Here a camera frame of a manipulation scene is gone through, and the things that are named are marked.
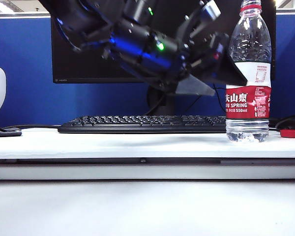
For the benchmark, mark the red plastic bottle cap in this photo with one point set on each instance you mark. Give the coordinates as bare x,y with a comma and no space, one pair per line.
290,133

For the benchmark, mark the black computer monitor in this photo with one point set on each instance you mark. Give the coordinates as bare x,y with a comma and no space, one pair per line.
88,64

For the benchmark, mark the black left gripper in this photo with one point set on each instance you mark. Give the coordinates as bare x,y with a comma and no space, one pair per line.
204,41

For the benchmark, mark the black monitor stand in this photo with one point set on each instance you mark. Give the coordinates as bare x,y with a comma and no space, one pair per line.
162,105

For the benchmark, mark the black computer keyboard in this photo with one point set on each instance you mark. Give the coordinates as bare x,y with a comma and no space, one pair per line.
127,123

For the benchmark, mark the dark grey cloth pad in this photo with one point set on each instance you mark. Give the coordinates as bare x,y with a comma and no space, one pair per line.
2,132

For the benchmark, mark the clear plastic water bottle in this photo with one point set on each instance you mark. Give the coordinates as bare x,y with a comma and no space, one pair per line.
248,105

